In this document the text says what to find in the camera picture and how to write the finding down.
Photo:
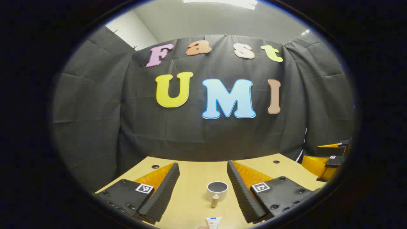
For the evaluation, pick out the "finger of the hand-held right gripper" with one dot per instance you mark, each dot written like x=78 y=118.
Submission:
x=334 y=150
x=314 y=165

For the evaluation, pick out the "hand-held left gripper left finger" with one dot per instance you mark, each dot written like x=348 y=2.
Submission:
x=162 y=194

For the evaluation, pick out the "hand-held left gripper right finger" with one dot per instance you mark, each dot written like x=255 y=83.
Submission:
x=240 y=194

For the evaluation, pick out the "white toothpaste tube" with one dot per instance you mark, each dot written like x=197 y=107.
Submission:
x=213 y=223

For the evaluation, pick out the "wooden desktop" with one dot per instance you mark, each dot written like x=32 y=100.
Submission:
x=194 y=178

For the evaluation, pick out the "ceiling light panel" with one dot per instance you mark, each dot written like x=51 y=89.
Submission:
x=222 y=3

